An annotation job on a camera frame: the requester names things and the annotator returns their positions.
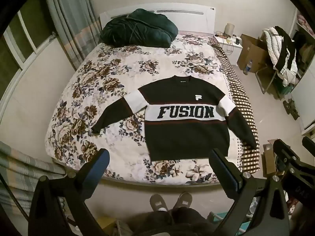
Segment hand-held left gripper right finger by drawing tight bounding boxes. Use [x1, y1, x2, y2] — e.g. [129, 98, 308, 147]
[209, 148, 289, 236]

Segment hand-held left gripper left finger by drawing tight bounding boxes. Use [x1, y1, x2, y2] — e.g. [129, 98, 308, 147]
[28, 148, 110, 236]

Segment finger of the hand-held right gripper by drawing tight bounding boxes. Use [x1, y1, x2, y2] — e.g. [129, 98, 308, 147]
[302, 136, 315, 155]
[273, 139, 300, 168]

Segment black and white sweater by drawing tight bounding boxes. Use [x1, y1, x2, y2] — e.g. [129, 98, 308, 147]
[92, 75, 258, 161]

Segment small cardboard box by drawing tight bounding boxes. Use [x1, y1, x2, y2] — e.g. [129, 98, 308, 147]
[262, 139, 281, 177]

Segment pair of dark shoes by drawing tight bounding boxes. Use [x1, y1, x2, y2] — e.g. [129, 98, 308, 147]
[283, 98, 300, 121]

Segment white wardrobe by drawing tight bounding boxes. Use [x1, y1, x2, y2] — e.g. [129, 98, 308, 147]
[290, 7, 315, 136]

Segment person's right shoe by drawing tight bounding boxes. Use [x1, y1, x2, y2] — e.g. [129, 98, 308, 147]
[172, 192, 193, 209]

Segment person's shoe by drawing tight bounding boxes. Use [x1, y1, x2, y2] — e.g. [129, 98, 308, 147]
[172, 192, 193, 209]
[150, 194, 168, 212]

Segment person's left shoe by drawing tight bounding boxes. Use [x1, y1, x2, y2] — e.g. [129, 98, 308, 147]
[150, 194, 168, 212]

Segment brown checkered bed sheet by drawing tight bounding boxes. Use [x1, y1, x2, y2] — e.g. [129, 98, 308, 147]
[213, 42, 261, 175]

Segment person's legs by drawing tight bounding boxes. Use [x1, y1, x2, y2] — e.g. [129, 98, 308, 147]
[130, 206, 216, 236]

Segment striped curtain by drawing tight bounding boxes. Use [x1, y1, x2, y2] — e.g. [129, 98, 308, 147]
[0, 141, 68, 223]
[43, 0, 102, 70]

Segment bed with floral cover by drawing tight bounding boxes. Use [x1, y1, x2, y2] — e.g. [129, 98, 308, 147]
[44, 33, 246, 186]

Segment black striped garment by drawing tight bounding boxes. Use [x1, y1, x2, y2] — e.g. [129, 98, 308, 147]
[273, 26, 297, 73]

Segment large cardboard box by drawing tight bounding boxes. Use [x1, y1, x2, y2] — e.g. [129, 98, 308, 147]
[237, 34, 269, 73]

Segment white nightstand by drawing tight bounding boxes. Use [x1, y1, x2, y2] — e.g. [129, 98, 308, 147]
[214, 33, 243, 65]

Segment pink bedding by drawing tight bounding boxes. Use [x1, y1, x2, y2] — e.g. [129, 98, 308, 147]
[296, 13, 315, 35]

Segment dark green duvet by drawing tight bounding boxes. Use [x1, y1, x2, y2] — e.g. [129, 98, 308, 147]
[100, 8, 179, 48]

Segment window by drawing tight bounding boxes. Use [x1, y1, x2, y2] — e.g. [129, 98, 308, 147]
[0, 0, 56, 99]

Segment white headboard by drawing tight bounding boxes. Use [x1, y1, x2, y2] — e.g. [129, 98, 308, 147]
[99, 3, 217, 36]

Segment metal frame chair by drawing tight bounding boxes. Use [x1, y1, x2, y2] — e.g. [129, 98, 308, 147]
[255, 64, 283, 95]

